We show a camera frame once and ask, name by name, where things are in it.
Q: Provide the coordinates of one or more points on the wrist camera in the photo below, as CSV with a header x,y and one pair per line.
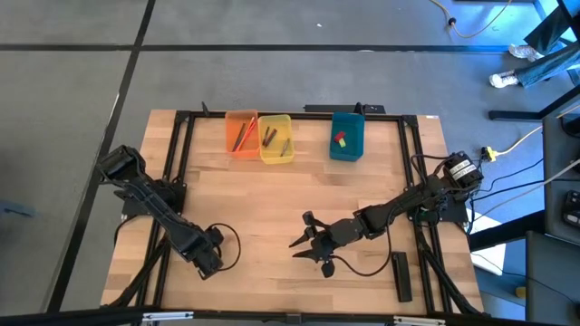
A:
x,y
328,270
215,233

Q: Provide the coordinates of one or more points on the red crayon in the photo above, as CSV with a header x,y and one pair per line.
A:
x,y
271,138

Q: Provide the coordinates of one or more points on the black rectangular bar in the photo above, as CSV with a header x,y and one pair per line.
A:
x,y
401,276

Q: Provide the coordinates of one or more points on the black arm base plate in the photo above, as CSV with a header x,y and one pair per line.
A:
x,y
455,215
136,210

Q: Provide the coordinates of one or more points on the teal plastic bin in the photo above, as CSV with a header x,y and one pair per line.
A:
x,y
355,145

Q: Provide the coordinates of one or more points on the yellow eraser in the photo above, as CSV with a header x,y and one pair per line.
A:
x,y
342,143

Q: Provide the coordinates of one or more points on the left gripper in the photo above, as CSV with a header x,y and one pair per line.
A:
x,y
206,260

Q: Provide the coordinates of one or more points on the black controller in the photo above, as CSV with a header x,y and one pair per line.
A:
x,y
572,208

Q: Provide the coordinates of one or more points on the black power strip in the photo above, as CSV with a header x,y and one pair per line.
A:
x,y
317,108

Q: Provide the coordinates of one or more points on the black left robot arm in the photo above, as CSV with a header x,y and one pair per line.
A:
x,y
158,208

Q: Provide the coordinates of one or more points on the white paper sheet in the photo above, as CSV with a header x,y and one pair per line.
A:
x,y
489,258

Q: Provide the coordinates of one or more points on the black metal rig frame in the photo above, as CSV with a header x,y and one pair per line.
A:
x,y
312,116

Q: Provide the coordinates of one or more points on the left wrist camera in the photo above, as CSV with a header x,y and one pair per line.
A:
x,y
215,233

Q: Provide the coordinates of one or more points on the red pen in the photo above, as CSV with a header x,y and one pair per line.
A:
x,y
248,131

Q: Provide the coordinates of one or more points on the person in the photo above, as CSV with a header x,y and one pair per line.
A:
x,y
548,68

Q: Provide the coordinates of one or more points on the orange translucent plastic bin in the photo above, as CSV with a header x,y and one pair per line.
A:
x,y
231,117

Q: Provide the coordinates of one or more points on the silver aluminium bracket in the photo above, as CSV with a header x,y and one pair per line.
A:
x,y
419,321
167,316

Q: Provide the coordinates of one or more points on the white shoe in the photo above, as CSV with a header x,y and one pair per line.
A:
x,y
523,52
502,80

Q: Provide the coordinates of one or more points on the yellow translucent plastic bin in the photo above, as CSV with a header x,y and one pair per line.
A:
x,y
283,127

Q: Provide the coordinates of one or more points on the black side desk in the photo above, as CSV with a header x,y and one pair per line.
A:
x,y
559,149

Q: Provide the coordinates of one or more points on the dark pencil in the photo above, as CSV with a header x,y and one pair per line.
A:
x,y
238,138

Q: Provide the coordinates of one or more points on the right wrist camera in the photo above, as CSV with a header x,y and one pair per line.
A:
x,y
328,270

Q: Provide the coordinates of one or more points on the red eraser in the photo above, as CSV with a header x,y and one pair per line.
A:
x,y
340,136

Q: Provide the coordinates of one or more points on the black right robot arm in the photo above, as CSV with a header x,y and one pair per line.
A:
x,y
408,199

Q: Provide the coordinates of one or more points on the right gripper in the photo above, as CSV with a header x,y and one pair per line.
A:
x,y
340,233

